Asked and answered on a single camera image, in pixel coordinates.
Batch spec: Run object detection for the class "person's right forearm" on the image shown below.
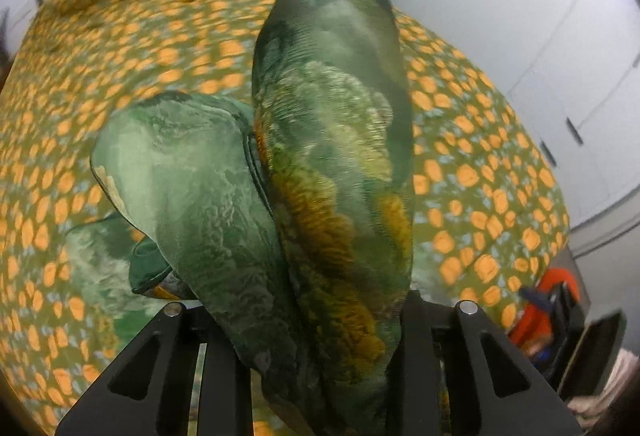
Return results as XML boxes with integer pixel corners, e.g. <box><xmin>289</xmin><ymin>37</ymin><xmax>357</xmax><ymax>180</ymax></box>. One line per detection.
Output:
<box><xmin>569</xmin><ymin>350</ymin><xmax>640</xmax><ymax>432</ymax></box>

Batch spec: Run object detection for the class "green orange floral blanket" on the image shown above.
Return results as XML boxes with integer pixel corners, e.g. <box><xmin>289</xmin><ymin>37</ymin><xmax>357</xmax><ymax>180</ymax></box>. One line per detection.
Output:
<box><xmin>0</xmin><ymin>0</ymin><xmax>572</xmax><ymax>436</ymax></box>

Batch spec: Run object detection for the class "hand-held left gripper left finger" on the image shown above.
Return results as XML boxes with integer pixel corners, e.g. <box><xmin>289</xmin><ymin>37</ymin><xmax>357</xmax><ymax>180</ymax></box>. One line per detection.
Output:
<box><xmin>54</xmin><ymin>301</ymin><xmax>252</xmax><ymax>436</ymax></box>

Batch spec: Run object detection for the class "white wardrobe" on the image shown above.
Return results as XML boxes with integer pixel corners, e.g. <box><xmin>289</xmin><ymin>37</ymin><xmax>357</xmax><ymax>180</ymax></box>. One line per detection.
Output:
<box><xmin>360</xmin><ymin>0</ymin><xmax>640</xmax><ymax>237</ymax></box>

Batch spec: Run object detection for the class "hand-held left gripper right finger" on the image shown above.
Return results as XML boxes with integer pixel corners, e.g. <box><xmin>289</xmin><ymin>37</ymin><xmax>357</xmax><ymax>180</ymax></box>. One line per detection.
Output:
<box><xmin>386</xmin><ymin>290</ymin><xmax>584</xmax><ymax>436</ymax></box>

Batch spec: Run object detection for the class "green landscape print jacket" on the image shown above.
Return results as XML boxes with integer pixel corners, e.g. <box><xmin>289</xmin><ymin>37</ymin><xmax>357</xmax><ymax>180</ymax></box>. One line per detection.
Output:
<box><xmin>65</xmin><ymin>0</ymin><xmax>442</xmax><ymax>436</ymax></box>

